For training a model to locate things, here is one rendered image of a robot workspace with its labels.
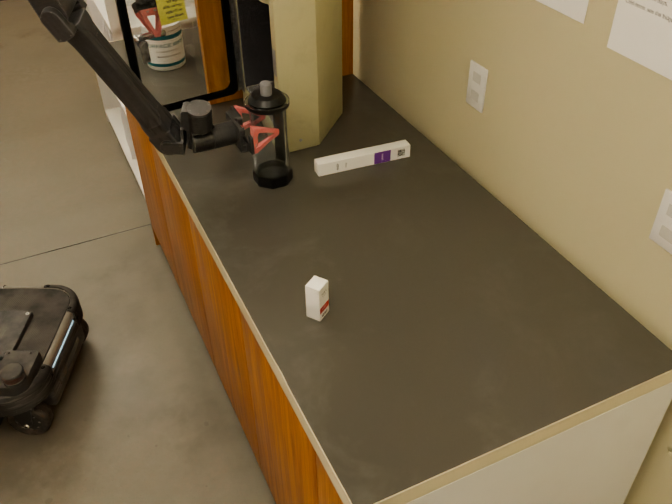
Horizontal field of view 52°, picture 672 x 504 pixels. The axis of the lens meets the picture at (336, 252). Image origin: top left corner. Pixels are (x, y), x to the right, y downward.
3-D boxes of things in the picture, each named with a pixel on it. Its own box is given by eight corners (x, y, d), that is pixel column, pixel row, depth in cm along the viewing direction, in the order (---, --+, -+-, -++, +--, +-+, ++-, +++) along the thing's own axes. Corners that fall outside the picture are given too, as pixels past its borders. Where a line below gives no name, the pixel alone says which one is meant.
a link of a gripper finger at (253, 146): (270, 110, 169) (234, 118, 166) (281, 122, 164) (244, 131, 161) (272, 134, 173) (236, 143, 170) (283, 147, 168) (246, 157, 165)
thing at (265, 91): (277, 96, 173) (276, 71, 168) (292, 111, 166) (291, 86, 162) (243, 103, 170) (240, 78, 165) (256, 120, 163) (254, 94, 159)
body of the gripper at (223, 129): (232, 109, 170) (203, 115, 167) (246, 127, 162) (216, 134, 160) (235, 132, 174) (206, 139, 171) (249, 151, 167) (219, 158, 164)
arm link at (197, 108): (166, 128, 169) (160, 153, 163) (161, 91, 160) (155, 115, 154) (215, 132, 169) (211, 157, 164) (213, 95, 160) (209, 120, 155)
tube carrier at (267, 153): (284, 159, 186) (279, 85, 172) (300, 179, 178) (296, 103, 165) (246, 169, 182) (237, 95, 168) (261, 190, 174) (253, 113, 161)
